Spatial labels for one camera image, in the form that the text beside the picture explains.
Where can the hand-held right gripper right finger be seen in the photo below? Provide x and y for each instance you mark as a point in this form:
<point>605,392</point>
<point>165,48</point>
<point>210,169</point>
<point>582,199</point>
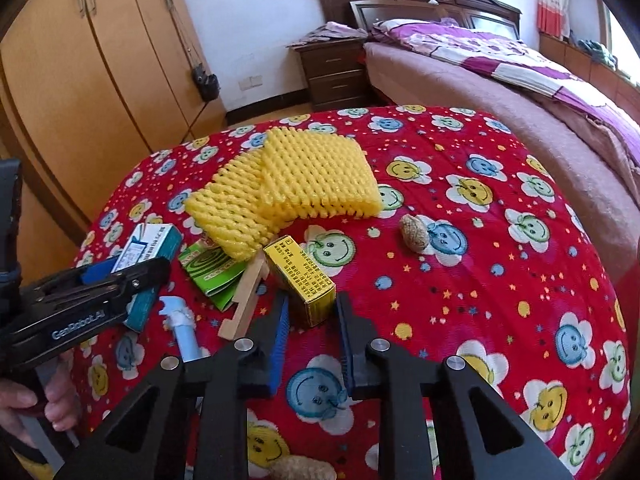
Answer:
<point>347,355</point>

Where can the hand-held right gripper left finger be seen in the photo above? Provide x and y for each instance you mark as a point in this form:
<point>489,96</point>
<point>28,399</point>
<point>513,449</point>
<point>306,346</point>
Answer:
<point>280,345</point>

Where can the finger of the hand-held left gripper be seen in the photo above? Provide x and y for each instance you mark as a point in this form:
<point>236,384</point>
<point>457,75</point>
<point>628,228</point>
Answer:
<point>135,280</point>
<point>100,272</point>

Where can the teal and white box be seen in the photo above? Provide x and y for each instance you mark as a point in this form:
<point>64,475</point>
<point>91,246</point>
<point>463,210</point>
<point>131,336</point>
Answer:
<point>155,240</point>

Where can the yellow cardboard box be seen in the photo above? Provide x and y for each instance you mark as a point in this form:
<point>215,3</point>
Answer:
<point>300,280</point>

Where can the yellow foam fruit net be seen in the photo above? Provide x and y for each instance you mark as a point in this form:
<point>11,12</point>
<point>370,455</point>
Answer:
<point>320,175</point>
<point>230,210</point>

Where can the person's left hand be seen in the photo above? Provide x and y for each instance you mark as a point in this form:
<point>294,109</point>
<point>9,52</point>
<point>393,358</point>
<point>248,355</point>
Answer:
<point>62,400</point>

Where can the wooden stick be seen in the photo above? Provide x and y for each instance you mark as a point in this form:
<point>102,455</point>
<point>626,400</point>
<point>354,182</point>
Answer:
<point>247,295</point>

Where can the light blue plastic tube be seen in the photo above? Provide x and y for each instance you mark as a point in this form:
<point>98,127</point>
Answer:
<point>182,330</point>

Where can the green flat box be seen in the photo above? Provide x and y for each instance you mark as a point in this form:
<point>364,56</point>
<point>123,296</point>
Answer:
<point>212,270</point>

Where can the peanut in shell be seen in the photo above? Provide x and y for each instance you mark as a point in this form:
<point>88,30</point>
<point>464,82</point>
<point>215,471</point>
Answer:
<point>302,469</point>

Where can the peanut shell far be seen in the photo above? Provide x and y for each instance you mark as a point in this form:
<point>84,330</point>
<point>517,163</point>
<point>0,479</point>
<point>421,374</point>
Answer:
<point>414,232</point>

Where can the wooden wardrobe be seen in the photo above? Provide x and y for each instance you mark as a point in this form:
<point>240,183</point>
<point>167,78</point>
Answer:
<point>90,85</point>

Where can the black hanging pouch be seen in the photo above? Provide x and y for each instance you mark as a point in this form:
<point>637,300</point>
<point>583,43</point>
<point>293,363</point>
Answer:
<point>206,84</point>

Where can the dark wooden nightstand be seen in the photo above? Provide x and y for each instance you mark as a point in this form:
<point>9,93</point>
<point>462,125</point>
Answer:
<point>332,75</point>

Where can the bed with pink sheet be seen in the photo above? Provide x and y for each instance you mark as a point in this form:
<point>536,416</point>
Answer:
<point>450,90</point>

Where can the pink folded clothes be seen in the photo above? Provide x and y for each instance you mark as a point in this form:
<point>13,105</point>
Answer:
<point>330,34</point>

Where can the purple patterned pillow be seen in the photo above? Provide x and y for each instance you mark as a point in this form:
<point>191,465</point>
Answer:
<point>400,27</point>

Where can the purple and white quilt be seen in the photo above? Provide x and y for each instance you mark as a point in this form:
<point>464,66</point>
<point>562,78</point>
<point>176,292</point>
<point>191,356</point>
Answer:
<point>500,55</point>

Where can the low wooden window cabinet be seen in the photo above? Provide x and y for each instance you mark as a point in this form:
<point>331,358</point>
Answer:
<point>570,55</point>

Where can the dark clothes pile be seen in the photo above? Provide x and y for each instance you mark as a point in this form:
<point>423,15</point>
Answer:
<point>597,52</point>

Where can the wooden framed window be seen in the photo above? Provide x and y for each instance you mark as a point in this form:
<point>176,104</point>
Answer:
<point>625,40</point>

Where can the white wall socket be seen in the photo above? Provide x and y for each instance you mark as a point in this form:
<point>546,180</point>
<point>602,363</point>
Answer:
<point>250,83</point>

